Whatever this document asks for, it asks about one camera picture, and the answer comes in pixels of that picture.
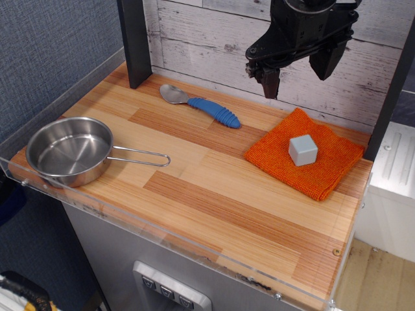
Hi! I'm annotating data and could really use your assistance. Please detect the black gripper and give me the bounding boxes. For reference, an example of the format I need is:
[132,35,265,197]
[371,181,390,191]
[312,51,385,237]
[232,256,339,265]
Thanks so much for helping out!
[246,1,359,99]

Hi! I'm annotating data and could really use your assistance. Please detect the silver pan with wire handle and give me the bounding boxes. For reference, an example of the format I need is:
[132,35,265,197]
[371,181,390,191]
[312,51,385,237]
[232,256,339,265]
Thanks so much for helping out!
[25,117,171,188]

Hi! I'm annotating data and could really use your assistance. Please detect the orange knitted rag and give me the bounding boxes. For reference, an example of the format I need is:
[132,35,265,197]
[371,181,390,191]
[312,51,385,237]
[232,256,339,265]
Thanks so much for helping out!
[244,108,364,201]

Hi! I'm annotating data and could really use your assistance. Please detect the grey cube block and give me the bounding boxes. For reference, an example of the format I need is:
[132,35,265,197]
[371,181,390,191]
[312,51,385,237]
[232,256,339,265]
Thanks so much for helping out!
[289,135,318,167]

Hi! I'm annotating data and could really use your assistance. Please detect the white aluminium block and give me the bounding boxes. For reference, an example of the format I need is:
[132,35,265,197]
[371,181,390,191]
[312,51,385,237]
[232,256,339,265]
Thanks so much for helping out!
[355,122,414,262]

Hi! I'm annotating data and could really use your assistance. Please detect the silver panel with buttons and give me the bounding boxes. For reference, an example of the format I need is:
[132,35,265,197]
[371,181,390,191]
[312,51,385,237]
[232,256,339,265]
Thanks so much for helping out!
[133,260,212,311]

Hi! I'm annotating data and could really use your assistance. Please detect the yellow and black object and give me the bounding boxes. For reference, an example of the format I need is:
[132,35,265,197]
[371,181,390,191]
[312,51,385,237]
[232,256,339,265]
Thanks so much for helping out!
[1,276,58,310]

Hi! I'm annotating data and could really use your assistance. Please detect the dark right vertical post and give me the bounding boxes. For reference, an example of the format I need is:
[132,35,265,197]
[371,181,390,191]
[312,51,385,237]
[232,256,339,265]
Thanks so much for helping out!
[364,21,414,161]

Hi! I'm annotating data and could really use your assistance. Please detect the dark vertical post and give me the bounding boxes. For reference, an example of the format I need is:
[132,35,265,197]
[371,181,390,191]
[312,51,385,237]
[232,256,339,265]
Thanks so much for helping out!
[364,21,414,161]
[117,0,152,89]

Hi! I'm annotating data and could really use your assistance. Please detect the spoon with blue handle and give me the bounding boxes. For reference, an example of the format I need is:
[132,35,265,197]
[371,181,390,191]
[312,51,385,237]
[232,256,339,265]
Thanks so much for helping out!
[159,84,241,129]

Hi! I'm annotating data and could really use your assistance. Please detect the dark left vertical post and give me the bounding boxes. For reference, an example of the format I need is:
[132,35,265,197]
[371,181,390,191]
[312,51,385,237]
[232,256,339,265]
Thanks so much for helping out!
[117,0,152,89]

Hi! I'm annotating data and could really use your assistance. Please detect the clear acrylic guard rail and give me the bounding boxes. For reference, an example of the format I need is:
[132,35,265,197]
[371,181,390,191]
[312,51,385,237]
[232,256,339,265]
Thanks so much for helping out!
[2,52,372,310]

